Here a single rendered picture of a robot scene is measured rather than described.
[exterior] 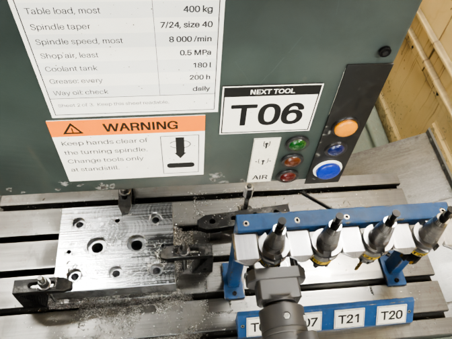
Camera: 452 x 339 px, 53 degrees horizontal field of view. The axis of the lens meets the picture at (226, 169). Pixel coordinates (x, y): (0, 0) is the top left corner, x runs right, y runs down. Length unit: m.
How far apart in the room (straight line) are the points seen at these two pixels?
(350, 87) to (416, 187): 1.21
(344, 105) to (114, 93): 0.23
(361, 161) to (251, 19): 1.37
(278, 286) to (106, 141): 0.54
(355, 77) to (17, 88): 0.31
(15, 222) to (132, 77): 1.03
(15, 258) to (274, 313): 0.75
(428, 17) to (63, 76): 1.51
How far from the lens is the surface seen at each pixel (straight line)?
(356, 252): 0.98
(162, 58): 0.41
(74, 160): 0.52
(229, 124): 0.47
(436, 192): 1.65
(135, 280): 1.15
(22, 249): 1.36
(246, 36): 0.40
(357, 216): 1.01
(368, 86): 0.47
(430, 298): 1.37
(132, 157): 0.51
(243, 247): 0.93
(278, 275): 0.93
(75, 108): 0.46
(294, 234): 0.96
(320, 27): 0.41
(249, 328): 1.17
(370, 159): 1.72
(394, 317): 1.28
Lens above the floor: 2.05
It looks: 55 degrees down
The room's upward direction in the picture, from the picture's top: 6 degrees clockwise
